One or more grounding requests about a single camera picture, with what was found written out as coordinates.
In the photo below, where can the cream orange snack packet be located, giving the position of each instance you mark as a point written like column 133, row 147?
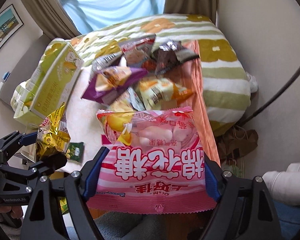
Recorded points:
column 157, row 90

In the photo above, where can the framed wall picture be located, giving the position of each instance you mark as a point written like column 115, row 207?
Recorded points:
column 2, row 30

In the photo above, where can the floral striped blanket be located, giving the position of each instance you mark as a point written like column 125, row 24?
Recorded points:
column 215, row 80

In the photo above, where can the red grey snack packet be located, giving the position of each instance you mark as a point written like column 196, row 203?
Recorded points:
column 137, row 52

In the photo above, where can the light blue sheet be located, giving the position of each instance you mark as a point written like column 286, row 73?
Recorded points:
column 115, row 7

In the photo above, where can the pink marshmallow bag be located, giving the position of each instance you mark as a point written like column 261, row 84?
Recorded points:
column 152, row 165

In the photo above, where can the dark brown snack packet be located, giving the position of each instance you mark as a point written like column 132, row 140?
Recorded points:
column 167, row 57

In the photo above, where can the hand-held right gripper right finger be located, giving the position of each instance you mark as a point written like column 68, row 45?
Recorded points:
column 212, row 180

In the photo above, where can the silver purple snack packet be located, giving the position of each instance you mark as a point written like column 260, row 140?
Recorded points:
column 102, row 63

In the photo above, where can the gold snack packet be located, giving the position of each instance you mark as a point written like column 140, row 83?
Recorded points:
column 52, row 135

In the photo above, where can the brown paper bag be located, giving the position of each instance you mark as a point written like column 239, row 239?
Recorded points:
column 240, row 142

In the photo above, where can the small green snack packet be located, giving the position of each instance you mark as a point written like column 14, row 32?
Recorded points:
column 75, row 151

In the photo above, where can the dark silver snack packet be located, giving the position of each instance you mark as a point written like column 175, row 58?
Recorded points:
column 130, row 100

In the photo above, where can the yellow green cardboard box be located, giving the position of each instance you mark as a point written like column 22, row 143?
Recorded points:
column 52, row 87

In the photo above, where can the orange table cloth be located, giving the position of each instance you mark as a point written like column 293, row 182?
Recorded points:
column 202, row 105

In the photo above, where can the white plastic bag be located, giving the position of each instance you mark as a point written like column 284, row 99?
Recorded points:
column 253, row 82

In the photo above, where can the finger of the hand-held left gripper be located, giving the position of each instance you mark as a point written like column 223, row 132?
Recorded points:
column 52, row 162
column 30, row 138

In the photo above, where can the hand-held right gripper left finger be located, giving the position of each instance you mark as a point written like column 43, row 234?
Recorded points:
column 96, row 172

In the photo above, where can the white garment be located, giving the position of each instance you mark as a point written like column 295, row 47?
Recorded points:
column 290, row 180

